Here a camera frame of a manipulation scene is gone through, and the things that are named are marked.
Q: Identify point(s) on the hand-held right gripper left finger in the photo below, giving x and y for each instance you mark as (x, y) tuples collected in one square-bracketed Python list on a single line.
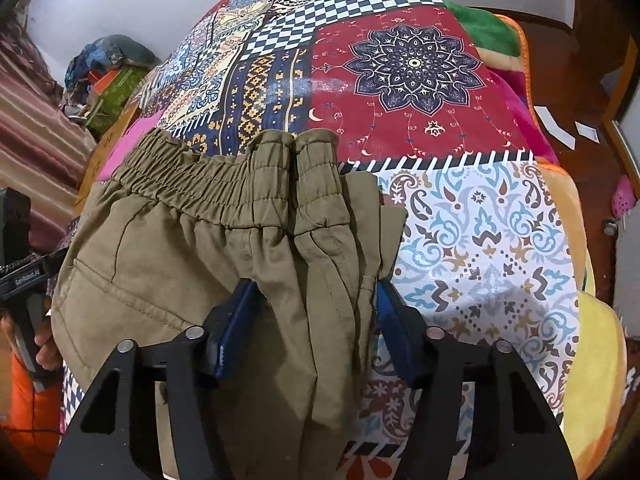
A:
[(232, 330)]

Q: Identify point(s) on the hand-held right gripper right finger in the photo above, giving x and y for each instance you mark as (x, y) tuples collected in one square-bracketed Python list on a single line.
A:
[(395, 335)]

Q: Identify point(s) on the olive green pants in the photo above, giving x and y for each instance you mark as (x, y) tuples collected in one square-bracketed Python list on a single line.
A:
[(150, 260)]

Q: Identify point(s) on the person's left hand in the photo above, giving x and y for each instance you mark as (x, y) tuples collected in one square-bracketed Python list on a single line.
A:
[(49, 345)]

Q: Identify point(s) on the orange cloth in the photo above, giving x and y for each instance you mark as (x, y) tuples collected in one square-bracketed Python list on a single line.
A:
[(35, 410)]

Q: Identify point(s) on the striped red curtain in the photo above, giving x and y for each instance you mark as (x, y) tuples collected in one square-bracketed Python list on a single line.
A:
[(35, 125)]

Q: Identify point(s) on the wooden lap desk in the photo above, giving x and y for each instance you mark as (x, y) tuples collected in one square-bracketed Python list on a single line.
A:
[(117, 127)]

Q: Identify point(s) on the pink cloth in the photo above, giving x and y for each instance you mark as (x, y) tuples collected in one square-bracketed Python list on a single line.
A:
[(142, 125)]

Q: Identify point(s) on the colourful fleece blanket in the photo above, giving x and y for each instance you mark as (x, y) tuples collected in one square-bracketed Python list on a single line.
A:
[(600, 350)]

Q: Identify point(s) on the orange box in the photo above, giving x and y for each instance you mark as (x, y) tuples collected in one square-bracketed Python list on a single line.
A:
[(102, 82)]

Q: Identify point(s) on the green patterned bag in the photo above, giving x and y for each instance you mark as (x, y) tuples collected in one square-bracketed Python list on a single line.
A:
[(120, 90)]

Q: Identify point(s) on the patchwork patterned bed cover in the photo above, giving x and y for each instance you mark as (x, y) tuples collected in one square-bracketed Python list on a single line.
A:
[(450, 110)]

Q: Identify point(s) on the white appliance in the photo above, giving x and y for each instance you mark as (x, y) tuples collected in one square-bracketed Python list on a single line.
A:
[(630, 270)]

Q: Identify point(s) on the pile of clothes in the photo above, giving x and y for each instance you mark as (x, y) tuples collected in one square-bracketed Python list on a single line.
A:
[(110, 52)]

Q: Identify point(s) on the white paper scrap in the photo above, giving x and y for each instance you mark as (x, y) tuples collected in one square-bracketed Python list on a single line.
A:
[(555, 127), (586, 130)]

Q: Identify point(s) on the pink slipper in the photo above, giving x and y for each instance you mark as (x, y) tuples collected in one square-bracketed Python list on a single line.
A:
[(626, 196)]

